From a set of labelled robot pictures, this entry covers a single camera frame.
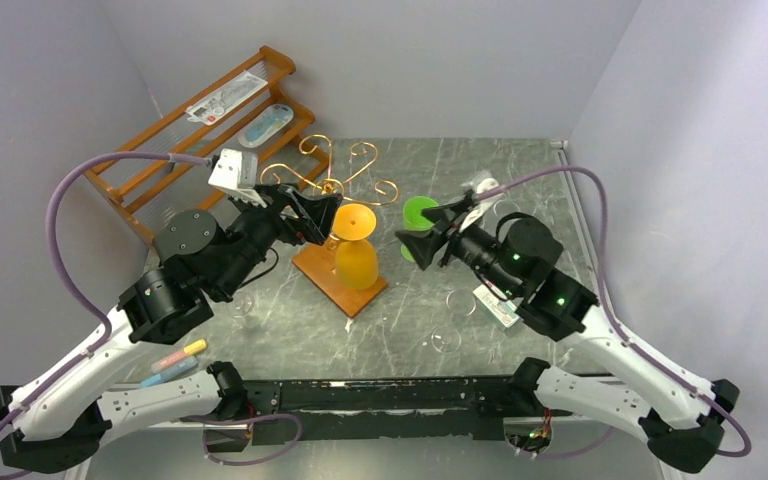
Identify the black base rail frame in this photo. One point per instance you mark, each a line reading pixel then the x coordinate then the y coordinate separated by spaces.
pixel 479 407

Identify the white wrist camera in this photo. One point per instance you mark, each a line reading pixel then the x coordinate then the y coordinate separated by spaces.
pixel 479 183
pixel 235 174

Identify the wooden shelf rack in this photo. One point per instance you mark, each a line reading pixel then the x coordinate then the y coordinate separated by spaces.
pixel 147 193

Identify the gold wire glass rack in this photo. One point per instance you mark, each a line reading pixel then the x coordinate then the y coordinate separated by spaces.
pixel 317 262

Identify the clear wine glass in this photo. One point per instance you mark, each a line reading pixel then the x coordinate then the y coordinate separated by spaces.
pixel 240 305
pixel 503 208
pixel 446 337

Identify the orange plastic wine glass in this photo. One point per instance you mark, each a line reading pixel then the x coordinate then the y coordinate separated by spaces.
pixel 356 263

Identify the yellow highlighter pen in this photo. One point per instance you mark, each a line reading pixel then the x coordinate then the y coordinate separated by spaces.
pixel 195 347

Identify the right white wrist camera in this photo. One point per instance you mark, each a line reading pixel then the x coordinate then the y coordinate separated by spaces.
pixel 479 183

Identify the small white red box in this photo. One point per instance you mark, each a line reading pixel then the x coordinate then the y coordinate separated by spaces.
pixel 491 299

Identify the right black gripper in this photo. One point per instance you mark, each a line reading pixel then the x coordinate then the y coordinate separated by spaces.
pixel 451 235

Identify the clear wine glass front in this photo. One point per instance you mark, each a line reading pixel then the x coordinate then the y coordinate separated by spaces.
pixel 446 337

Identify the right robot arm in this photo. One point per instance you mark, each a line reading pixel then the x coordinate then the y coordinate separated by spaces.
pixel 677 414

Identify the blue highlighter pen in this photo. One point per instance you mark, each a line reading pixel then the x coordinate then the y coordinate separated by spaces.
pixel 170 372

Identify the green plastic wine glass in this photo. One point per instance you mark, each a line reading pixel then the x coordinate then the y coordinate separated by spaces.
pixel 412 213

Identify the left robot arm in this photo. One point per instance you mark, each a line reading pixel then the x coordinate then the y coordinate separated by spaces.
pixel 67 414

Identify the pink highlighter pen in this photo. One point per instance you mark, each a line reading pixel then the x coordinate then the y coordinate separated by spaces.
pixel 167 361

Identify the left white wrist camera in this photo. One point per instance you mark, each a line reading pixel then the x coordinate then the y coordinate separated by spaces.
pixel 235 174

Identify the white packaged item top shelf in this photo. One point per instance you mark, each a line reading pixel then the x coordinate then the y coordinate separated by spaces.
pixel 225 98

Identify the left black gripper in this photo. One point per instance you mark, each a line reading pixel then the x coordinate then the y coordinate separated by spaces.
pixel 316 214

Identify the blue white packaged item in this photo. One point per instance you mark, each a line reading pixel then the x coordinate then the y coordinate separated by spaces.
pixel 263 127

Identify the clear wine glass back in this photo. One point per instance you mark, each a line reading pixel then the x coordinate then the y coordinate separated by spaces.
pixel 503 208

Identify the clear wine glass left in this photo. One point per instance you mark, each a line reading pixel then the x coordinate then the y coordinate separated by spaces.
pixel 240 305

